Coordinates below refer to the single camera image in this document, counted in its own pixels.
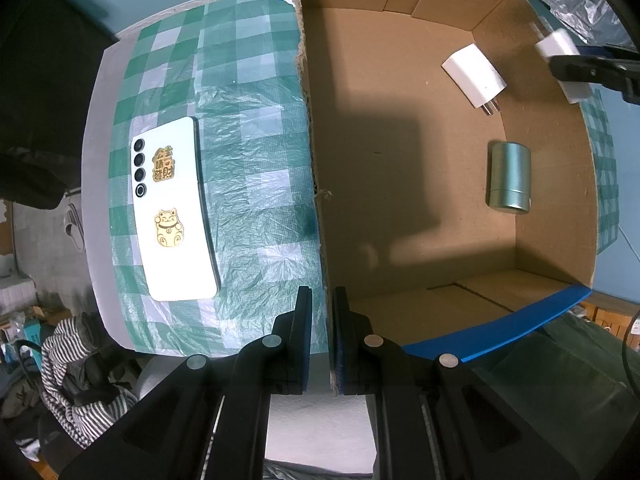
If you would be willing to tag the dark green cloth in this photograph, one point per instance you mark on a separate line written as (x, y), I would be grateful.
(575, 385)

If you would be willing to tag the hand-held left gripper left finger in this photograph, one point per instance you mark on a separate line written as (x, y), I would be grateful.
(302, 340)

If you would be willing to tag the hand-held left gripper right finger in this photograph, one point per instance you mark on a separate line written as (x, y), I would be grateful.
(340, 330)

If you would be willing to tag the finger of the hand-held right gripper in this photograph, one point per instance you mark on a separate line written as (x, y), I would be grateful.
(600, 70)

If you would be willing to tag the white phone with gold stickers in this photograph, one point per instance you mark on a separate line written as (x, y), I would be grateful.
(185, 270)

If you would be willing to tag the white charger plug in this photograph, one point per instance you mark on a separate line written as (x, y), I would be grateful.
(472, 72)

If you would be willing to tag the blue cardboard box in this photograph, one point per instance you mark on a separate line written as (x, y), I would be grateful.
(400, 160)

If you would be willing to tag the black hanging clothing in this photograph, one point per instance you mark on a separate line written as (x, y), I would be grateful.
(40, 85)

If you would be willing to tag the white oval case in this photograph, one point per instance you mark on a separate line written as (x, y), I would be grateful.
(557, 42)

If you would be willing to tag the teal round tin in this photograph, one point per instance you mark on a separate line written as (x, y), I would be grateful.
(509, 177)

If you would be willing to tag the large check green tablecloth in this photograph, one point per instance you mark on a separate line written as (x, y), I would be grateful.
(250, 160)

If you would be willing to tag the striped cloth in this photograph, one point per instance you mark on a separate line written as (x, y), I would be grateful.
(75, 410)

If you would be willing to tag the white slipper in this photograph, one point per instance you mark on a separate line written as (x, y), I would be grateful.
(72, 225)

